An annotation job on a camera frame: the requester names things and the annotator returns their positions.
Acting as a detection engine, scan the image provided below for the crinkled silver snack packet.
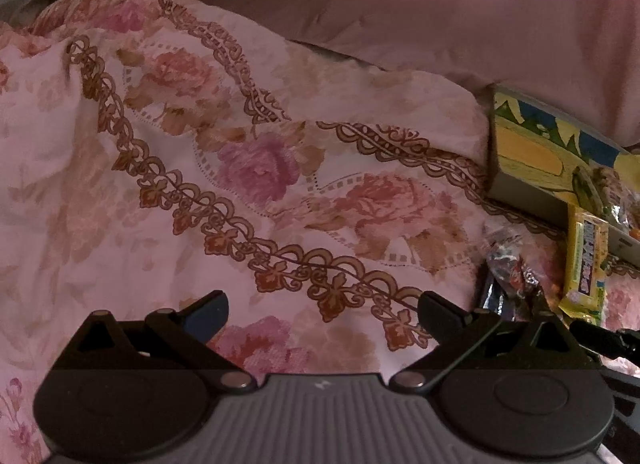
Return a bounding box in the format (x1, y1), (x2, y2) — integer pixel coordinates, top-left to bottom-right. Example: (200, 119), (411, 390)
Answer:
(607, 201), (640, 242)

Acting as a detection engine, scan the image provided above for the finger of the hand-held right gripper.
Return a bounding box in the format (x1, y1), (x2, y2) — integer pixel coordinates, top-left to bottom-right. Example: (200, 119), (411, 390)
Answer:
(569, 319), (623, 359)

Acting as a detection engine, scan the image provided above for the plain pink pillow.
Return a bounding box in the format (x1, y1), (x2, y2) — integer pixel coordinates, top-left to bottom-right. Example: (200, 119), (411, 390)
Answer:
(115, 0), (640, 145)

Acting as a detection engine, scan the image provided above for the dark foil snack packet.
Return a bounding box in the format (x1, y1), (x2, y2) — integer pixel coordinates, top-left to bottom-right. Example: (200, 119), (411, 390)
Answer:
(480, 231), (543, 322)

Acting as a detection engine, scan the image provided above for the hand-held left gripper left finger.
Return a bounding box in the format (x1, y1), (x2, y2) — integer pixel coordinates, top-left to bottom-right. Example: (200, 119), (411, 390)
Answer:
(50, 290), (256, 391)

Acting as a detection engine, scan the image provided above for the floral printed blanket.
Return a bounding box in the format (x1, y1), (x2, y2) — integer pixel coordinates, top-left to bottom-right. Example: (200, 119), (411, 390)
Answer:
(0, 0), (640, 464)

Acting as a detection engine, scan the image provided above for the cartoon painted shallow box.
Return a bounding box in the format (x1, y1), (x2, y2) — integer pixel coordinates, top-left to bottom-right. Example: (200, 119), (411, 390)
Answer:
(486, 85), (640, 257)

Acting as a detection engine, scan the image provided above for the yellow snack packet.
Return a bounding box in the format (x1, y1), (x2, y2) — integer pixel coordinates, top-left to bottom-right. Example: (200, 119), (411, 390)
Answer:
(557, 206), (611, 327)

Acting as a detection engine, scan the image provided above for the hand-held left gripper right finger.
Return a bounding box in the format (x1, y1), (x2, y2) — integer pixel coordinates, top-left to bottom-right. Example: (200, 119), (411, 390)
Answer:
(390, 291), (599, 391)

